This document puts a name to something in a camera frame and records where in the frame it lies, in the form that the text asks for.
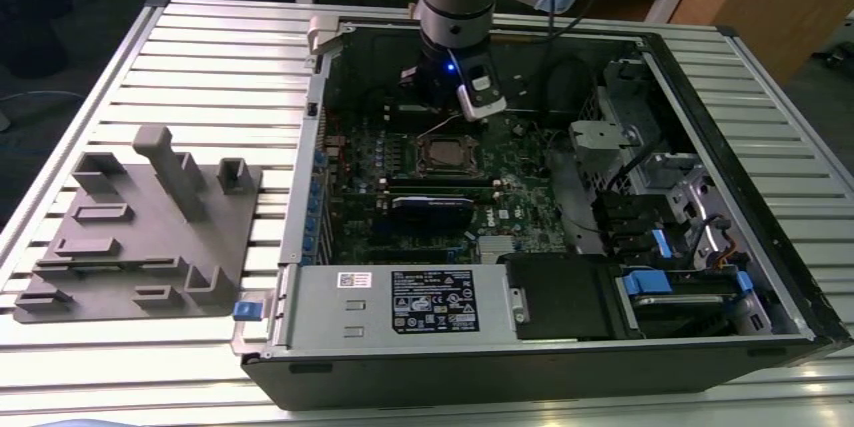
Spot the silver CPU chip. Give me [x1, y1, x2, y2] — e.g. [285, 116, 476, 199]
[429, 140, 468, 164]

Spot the metal CPU socket cover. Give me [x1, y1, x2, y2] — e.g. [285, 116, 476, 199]
[417, 135, 479, 172]

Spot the CPU socket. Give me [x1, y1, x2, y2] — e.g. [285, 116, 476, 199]
[412, 132, 483, 174]

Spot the silver metal drive cage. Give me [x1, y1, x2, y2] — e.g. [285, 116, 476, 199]
[565, 59, 708, 208]

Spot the black graphics card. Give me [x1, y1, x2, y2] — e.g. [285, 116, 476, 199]
[389, 195, 479, 231]

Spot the green motherboard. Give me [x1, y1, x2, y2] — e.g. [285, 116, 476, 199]
[316, 106, 581, 266]

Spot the grey metal support bar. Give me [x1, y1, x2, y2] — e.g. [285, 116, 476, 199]
[543, 144, 605, 254]

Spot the silver chipset heatsink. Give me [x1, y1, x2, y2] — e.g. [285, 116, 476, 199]
[477, 235, 516, 254]

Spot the black connector block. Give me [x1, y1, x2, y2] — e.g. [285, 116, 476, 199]
[589, 191, 682, 256]

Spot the blue plastic clip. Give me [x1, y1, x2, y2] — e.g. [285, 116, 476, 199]
[647, 229, 674, 259]

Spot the hard disk in blue carrier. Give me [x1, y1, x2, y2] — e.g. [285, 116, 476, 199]
[619, 269, 755, 338]

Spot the silver power supply unit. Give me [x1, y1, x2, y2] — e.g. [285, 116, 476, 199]
[279, 264, 519, 348]

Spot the grey parts rack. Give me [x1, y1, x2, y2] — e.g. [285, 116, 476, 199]
[10, 125, 265, 324]

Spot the black PC case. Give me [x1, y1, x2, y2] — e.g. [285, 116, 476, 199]
[229, 14, 854, 413]

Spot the black chair base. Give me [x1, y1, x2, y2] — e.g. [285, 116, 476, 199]
[810, 16, 854, 71]

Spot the dark wrist camera mount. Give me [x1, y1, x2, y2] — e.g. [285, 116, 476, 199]
[397, 65, 423, 94]

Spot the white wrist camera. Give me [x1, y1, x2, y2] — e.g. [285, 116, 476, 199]
[455, 62, 509, 123]

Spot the black cable loop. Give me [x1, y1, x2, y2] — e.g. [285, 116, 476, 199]
[540, 52, 600, 116]

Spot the beige case bracket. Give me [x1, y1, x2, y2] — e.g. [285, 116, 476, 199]
[305, 15, 343, 56]

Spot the multicoloured power wire bundle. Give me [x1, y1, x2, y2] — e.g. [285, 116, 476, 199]
[692, 214, 752, 271]

